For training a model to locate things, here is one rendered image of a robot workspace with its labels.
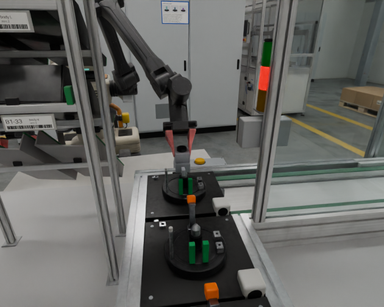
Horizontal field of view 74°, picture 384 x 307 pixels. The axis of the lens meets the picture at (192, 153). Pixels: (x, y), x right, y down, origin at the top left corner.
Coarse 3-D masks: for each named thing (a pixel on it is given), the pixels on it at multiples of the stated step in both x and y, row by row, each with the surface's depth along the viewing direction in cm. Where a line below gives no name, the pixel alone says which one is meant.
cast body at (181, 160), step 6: (174, 150) 75; (180, 150) 74; (186, 150) 75; (180, 156) 73; (186, 156) 74; (174, 162) 77; (180, 162) 74; (186, 162) 75; (180, 168) 75; (186, 168) 75
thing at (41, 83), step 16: (0, 80) 48; (16, 80) 48; (32, 80) 48; (48, 80) 48; (64, 80) 48; (0, 96) 48; (16, 96) 48; (32, 96) 48; (48, 96) 48; (64, 96) 48; (96, 96) 63; (64, 112) 58; (96, 112) 63
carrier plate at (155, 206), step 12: (156, 180) 87; (204, 180) 87; (216, 180) 87; (156, 192) 80; (216, 192) 80; (156, 204) 75; (168, 204) 75; (180, 204) 75; (204, 204) 75; (156, 216) 70; (168, 216) 70; (180, 216) 70; (204, 216) 71
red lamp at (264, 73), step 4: (260, 68) 57; (264, 68) 55; (268, 68) 55; (260, 72) 57; (264, 72) 55; (268, 72) 55; (260, 76) 57; (264, 76) 56; (260, 80) 57; (264, 80) 56; (260, 84) 57; (264, 84) 56; (260, 88) 57; (264, 88) 57
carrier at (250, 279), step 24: (216, 216) 70; (144, 240) 61; (168, 240) 59; (192, 240) 55; (216, 240) 58; (240, 240) 61; (144, 264) 55; (168, 264) 55; (192, 264) 53; (216, 264) 52; (240, 264) 55; (144, 288) 50; (168, 288) 50; (192, 288) 50; (240, 288) 50; (264, 288) 48
